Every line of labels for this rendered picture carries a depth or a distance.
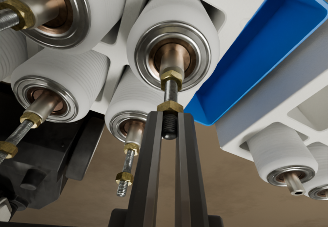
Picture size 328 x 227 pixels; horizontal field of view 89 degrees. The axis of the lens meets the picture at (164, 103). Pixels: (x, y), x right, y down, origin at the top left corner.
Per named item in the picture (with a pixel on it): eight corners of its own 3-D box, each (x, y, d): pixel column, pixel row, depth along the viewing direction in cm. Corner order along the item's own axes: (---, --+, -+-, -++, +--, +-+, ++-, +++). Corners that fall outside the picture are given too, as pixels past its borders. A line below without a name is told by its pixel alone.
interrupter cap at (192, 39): (181, 99, 20) (181, 103, 20) (123, 69, 18) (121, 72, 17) (227, 48, 16) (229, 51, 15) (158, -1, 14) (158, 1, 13)
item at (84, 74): (113, 72, 39) (80, 133, 26) (71, 53, 37) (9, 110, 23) (127, 35, 33) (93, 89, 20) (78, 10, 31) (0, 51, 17)
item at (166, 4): (180, 49, 35) (183, 109, 21) (138, 23, 32) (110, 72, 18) (212, 4, 29) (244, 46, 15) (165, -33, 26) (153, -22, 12)
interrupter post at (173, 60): (175, 73, 18) (175, 92, 16) (156, 62, 17) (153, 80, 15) (189, 56, 17) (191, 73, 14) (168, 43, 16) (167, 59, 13)
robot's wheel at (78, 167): (99, 140, 69) (78, 191, 54) (87, 136, 68) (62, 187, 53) (111, 109, 57) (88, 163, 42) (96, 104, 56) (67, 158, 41)
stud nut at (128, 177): (124, 180, 20) (123, 187, 19) (113, 174, 19) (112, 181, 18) (136, 176, 19) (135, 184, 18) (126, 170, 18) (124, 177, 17)
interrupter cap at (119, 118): (135, 148, 28) (134, 152, 27) (99, 122, 24) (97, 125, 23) (173, 132, 25) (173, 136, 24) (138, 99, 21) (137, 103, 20)
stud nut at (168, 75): (156, 81, 14) (155, 87, 14) (166, 66, 13) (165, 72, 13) (175, 91, 15) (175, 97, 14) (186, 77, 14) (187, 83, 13)
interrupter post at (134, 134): (136, 134, 25) (132, 154, 23) (125, 125, 24) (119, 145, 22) (148, 129, 24) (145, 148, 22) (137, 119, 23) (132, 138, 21)
